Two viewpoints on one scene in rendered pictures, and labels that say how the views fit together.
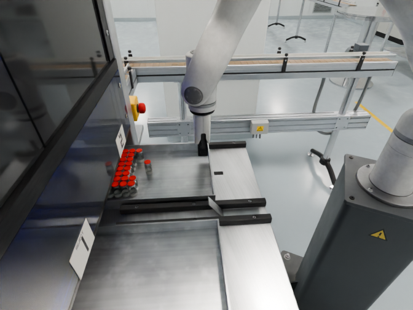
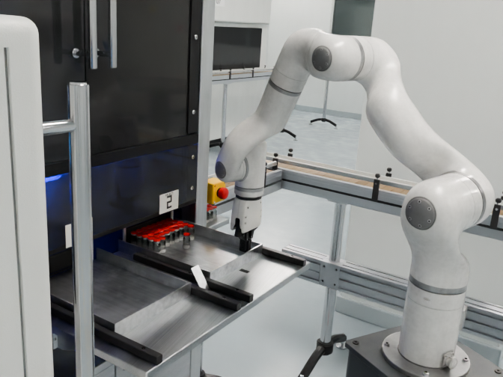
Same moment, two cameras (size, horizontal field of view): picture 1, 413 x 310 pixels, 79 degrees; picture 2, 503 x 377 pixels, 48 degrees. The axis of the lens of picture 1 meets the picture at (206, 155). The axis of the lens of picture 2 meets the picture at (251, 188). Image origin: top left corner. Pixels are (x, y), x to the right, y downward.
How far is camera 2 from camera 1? 108 cm
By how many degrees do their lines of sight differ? 38
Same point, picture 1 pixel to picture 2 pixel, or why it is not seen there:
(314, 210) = not seen: outside the picture
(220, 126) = (384, 290)
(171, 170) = (206, 253)
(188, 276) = (133, 302)
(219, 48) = (244, 135)
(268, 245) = (212, 319)
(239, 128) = not seen: hidden behind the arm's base
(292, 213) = not seen: outside the picture
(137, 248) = (120, 278)
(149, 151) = (206, 235)
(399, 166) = (406, 313)
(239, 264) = (174, 316)
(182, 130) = (325, 277)
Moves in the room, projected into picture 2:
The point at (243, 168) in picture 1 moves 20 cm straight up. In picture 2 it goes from (273, 277) to (278, 209)
